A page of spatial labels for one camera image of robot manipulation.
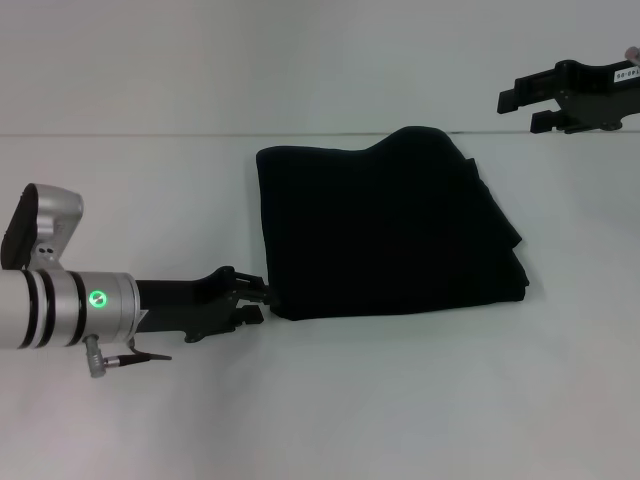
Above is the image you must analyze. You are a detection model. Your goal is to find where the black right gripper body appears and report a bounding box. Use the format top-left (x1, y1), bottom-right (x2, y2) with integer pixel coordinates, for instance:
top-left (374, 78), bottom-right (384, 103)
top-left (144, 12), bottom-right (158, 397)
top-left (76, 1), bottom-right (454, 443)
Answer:
top-left (553, 58), bottom-right (640, 135)

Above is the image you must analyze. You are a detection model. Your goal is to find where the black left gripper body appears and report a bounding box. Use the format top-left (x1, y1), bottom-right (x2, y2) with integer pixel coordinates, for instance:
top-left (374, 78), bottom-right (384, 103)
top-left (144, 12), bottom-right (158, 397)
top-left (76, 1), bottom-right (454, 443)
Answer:
top-left (133, 265), bottom-right (239, 345)

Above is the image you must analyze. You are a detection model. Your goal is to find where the black shirt with FREE print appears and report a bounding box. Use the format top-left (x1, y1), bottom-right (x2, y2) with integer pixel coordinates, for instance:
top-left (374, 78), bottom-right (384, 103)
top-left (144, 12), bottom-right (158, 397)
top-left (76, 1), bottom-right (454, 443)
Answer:
top-left (255, 125), bottom-right (531, 323)

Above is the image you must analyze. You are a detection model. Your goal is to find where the left arm cable with plug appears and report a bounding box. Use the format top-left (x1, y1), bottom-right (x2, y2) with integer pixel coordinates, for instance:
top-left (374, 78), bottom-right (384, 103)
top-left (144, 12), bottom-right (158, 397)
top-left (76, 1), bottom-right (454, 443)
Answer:
top-left (82, 333), bottom-right (174, 380)

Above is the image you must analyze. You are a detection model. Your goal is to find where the left wrist camera housing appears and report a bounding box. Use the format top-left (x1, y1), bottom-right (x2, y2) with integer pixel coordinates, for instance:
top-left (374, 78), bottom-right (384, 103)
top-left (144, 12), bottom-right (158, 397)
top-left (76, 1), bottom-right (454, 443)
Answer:
top-left (0, 183), bottom-right (85, 275)

